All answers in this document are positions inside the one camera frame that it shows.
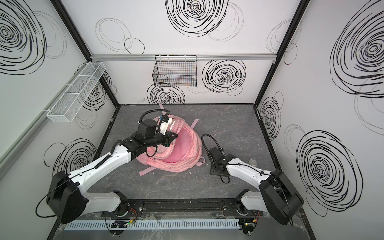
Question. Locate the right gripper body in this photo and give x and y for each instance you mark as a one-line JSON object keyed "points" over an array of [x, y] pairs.
{"points": [[216, 171]]}

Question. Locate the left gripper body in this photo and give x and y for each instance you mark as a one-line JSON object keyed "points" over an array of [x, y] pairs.
{"points": [[170, 137]]}

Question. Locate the pink student backpack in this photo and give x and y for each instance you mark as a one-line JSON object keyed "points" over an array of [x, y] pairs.
{"points": [[184, 152]]}

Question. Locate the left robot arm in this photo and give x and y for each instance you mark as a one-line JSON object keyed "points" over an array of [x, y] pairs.
{"points": [[68, 195]]}

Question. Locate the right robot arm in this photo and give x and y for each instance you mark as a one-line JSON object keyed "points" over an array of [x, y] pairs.
{"points": [[276, 194]]}

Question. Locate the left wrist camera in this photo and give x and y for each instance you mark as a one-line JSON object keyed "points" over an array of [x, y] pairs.
{"points": [[165, 121]]}

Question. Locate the white slotted cable duct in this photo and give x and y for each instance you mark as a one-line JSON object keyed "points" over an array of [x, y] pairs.
{"points": [[115, 225]]}

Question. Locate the black wire basket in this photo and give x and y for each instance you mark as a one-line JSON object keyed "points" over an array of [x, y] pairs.
{"points": [[176, 73]]}

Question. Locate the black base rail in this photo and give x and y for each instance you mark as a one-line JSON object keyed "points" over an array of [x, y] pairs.
{"points": [[227, 207]]}

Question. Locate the clear acrylic wall shelf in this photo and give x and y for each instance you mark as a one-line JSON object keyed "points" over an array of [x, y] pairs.
{"points": [[83, 92]]}

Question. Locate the aluminium wall rail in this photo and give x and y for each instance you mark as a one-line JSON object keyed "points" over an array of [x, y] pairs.
{"points": [[183, 57]]}

